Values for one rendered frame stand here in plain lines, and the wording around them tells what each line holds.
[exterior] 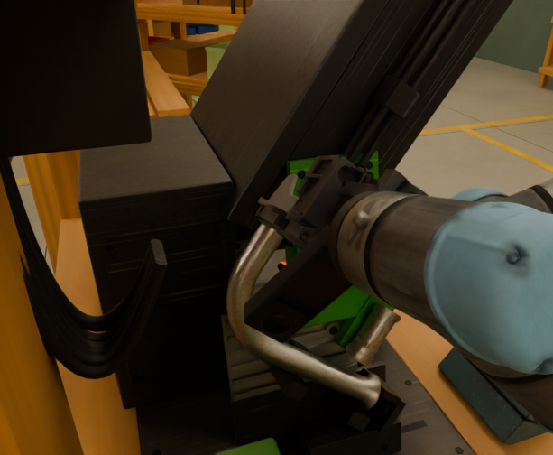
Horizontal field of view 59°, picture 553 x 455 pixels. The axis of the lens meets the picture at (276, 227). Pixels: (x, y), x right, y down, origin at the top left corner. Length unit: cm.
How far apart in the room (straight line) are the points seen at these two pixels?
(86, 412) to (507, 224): 70
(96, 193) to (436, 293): 44
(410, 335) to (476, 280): 68
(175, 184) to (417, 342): 51
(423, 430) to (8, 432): 57
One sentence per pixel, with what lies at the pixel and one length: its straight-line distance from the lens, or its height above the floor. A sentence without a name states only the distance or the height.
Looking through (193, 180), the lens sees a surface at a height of 124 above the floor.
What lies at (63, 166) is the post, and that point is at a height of 102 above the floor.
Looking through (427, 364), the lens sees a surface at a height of 90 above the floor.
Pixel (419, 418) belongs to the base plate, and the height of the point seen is 90.
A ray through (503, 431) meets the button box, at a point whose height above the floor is 92.
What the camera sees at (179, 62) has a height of 81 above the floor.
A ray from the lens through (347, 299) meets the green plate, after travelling 64.
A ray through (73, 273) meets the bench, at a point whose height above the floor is 88.
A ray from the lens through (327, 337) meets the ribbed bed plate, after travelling 67.
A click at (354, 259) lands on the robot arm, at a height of 131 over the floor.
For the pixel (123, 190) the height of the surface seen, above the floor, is 124.
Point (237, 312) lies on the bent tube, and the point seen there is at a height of 113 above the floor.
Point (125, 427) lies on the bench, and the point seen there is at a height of 88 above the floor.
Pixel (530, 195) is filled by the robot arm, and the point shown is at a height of 132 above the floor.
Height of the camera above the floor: 148
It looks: 29 degrees down
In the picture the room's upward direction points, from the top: straight up
